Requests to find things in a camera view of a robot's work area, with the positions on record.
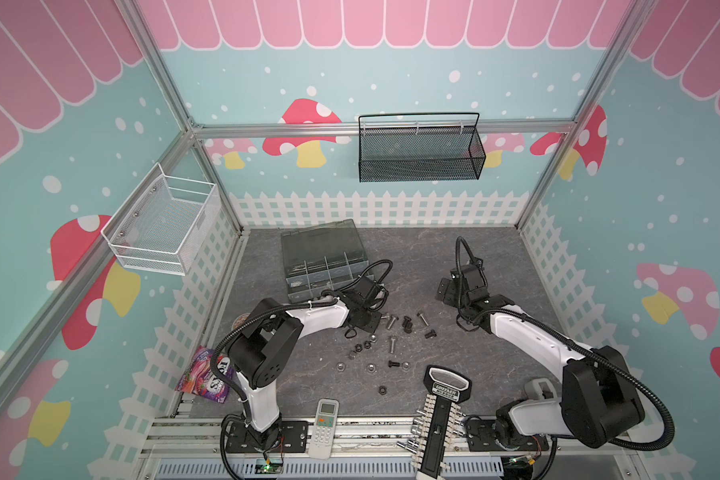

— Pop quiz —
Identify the black socket wrench rack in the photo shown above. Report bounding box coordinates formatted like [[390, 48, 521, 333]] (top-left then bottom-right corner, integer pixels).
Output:
[[396, 365, 472, 480]]

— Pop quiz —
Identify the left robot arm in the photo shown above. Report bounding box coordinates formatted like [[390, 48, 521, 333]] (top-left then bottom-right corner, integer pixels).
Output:
[[210, 259, 394, 438]]

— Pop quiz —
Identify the white remote control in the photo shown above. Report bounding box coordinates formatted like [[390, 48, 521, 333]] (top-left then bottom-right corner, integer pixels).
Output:
[[307, 399, 339, 460]]

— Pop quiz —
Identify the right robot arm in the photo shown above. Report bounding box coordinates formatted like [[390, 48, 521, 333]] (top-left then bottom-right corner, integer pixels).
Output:
[[437, 236, 676, 451]]

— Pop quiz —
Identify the grey plastic organizer box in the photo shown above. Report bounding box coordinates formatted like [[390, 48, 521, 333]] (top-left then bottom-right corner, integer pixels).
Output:
[[280, 219, 370, 303]]

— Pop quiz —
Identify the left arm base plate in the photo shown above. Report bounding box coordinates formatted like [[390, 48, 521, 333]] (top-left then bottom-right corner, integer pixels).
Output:
[[223, 420, 309, 454]]

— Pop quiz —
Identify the purple snack packet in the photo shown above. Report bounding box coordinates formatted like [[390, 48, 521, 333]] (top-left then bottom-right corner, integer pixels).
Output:
[[174, 346, 230, 404]]

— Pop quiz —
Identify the black mesh wall basket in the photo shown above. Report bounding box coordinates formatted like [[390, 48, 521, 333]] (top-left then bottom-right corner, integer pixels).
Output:
[[357, 112, 487, 183]]

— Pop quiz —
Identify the white wire wall basket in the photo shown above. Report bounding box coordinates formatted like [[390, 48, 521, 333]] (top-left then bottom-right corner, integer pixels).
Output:
[[101, 164, 221, 276]]

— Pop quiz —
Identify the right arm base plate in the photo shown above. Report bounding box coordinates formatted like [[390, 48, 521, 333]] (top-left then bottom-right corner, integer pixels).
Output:
[[463, 415, 549, 454]]

